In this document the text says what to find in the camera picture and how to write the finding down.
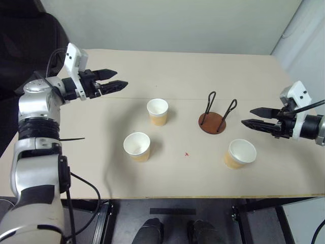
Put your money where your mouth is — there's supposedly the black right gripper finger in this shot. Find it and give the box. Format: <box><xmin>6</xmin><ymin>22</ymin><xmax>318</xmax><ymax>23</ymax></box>
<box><xmin>249</xmin><ymin>107</ymin><xmax>281</xmax><ymax>119</ymax></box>
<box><xmin>241</xmin><ymin>118</ymin><xmax>278</xmax><ymax>136</ymax></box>

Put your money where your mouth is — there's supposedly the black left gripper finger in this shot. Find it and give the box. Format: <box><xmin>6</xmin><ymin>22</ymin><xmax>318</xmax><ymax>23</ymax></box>
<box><xmin>97</xmin><ymin>80</ymin><xmax>129</xmax><ymax>96</ymax></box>
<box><xmin>93</xmin><ymin>68</ymin><xmax>118</xmax><ymax>82</ymax></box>

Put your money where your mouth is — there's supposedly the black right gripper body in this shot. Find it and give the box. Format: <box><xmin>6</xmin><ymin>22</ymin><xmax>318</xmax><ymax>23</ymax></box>
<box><xmin>273</xmin><ymin>105</ymin><xmax>298</xmax><ymax>139</ymax></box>

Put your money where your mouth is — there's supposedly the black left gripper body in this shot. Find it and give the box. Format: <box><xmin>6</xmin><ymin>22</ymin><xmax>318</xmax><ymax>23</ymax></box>
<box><xmin>78</xmin><ymin>69</ymin><xmax>103</xmax><ymax>99</ymax></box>

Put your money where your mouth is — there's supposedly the tan paper cup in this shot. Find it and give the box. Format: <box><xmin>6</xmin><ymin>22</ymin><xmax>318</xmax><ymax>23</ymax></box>
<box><xmin>146</xmin><ymin>98</ymin><xmax>169</xmax><ymax>127</ymax></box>
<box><xmin>223</xmin><ymin>139</ymin><xmax>257</xmax><ymax>170</ymax></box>
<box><xmin>123</xmin><ymin>132</ymin><xmax>151</xmax><ymax>163</ymax></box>

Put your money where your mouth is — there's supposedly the black chair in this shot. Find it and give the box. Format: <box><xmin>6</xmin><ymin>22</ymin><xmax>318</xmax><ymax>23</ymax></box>
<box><xmin>0</xmin><ymin>11</ymin><xmax>71</xmax><ymax>158</ymax></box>

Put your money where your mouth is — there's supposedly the white panel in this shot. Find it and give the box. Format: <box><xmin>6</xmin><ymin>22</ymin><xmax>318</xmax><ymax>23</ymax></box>
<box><xmin>281</xmin><ymin>197</ymin><xmax>325</xmax><ymax>244</ymax></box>

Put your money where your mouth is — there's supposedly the black tape strip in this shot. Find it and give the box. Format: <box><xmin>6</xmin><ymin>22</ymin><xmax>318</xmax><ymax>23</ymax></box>
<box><xmin>149</xmin><ymin>208</ymin><xmax>197</xmax><ymax>216</ymax></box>

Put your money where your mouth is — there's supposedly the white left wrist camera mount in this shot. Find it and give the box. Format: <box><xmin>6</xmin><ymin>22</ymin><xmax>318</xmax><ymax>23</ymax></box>
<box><xmin>63</xmin><ymin>42</ymin><xmax>89</xmax><ymax>101</ymax></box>

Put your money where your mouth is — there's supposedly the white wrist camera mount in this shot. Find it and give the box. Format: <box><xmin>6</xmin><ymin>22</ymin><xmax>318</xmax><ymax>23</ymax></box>
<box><xmin>63</xmin><ymin>42</ymin><xmax>89</xmax><ymax>101</ymax></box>
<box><xmin>279</xmin><ymin>80</ymin><xmax>313</xmax><ymax>142</ymax></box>

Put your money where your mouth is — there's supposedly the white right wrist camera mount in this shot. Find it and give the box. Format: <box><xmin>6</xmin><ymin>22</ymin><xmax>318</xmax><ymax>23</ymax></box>
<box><xmin>279</xmin><ymin>80</ymin><xmax>313</xmax><ymax>142</ymax></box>

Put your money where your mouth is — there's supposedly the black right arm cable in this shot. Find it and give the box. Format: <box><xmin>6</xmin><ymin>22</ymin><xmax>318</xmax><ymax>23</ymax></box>
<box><xmin>291</xmin><ymin>100</ymin><xmax>325</xmax><ymax>113</ymax></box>

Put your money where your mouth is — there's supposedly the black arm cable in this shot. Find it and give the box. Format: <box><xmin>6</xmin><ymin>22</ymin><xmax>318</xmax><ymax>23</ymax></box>
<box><xmin>35</xmin><ymin>48</ymin><xmax>101</xmax><ymax>244</ymax></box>
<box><xmin>291</xmin><ymin>100</ymin><xmax>325</xmax><ymax>113</ymax></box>

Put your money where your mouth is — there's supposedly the brown wire cup holder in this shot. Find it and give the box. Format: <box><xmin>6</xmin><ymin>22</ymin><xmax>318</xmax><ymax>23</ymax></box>
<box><xmin>198</xmin><ymin>91</ymin><xmax>238</xmax><ymax>135</ymax></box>

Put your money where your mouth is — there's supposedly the black table frame leg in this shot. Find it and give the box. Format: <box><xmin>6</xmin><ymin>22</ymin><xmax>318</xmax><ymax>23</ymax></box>
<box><xmin>60</xmin><ymin>199</ymin><xmax>114</xmax><ymax>244</ymax></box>
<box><xmin>230</xmin><ymin>198</ymin><xmax>296</xmax><ymax>244</ymax></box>

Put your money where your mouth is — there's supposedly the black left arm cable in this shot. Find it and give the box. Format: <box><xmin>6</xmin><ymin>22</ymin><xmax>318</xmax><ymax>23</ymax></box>
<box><xmin>35</xmin><ymin>48</ymin><xmax>101</xmax><ymax>244</ymax></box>

